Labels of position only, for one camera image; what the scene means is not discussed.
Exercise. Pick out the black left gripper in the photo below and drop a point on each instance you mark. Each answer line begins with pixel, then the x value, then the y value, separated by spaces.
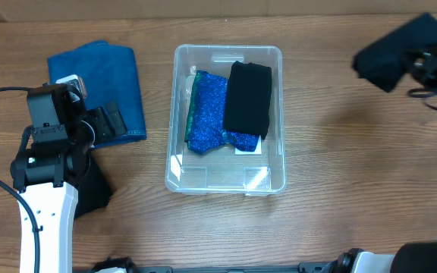
pixel 105 130

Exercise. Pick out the black cloth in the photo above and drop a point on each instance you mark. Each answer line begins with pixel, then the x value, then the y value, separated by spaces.
pixel 248 98
pixel 94 191
pixel 384 62

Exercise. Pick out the blue green sequin garment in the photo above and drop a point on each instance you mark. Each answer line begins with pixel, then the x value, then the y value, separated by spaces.
pixel 205 119

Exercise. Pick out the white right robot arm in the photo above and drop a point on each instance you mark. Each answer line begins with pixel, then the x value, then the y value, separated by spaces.
pixel 411 257

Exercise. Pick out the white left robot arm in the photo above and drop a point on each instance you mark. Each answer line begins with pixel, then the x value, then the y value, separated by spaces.
pixel 56 180

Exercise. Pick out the folded blue denim cloth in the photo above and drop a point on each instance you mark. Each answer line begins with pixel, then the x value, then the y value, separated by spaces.
pixel 109 73

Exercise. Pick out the clear plastic storage bin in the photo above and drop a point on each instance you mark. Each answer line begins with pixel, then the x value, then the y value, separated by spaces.
pixel 225 169

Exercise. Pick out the white label in bin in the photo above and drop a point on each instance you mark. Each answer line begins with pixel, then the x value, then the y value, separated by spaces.
pixel 250 145

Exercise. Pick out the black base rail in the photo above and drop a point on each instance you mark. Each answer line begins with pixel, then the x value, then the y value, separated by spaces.
pixel 127 265

